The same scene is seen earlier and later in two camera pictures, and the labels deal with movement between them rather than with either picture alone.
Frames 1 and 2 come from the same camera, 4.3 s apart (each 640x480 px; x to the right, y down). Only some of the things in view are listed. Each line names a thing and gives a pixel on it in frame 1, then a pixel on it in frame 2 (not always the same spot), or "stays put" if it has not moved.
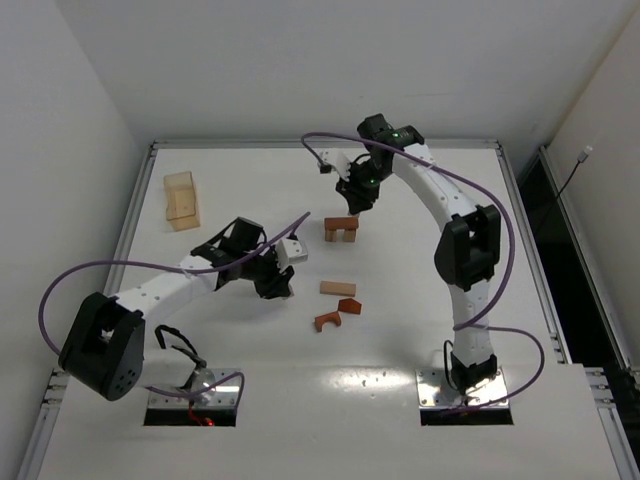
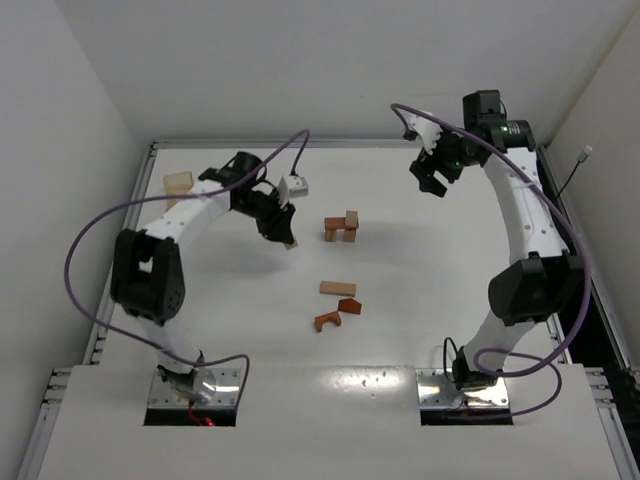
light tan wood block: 349,234 stays put
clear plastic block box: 181,204 stays put
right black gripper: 353,190 -> 436,167
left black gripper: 273,281 -> 270,215
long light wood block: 337,288 stays put
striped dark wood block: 330,235 stays put
